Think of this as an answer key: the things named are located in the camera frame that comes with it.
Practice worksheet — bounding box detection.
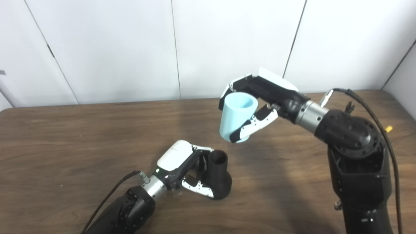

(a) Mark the black-white left robot hand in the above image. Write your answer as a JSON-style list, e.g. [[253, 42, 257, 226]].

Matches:
[[153, 140, 215, 199]]

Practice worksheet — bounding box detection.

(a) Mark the black-white right robot hand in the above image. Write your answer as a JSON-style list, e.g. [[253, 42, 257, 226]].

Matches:
[[219, 68, 310, 143]]

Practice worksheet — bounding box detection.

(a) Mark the black funnel-shaped nozzle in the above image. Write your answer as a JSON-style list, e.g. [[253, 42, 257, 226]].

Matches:
[[201, 150, 232, 200]]

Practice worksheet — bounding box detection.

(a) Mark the light-blue hose cylinder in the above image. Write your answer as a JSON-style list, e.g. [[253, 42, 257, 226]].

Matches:
[[219, 92, 259, 143]]

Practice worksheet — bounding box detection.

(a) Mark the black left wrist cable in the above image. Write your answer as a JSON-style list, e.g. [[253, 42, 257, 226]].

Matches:
[[81, 170, 150, 234]]

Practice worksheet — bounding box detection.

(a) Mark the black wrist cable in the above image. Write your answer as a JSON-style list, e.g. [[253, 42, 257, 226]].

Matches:
[[81, 170, 150, 234], [320, 88, 403, 234]]

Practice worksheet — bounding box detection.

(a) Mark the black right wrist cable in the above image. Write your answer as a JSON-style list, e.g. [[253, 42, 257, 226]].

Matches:
[[320, 88, 403, 234]]

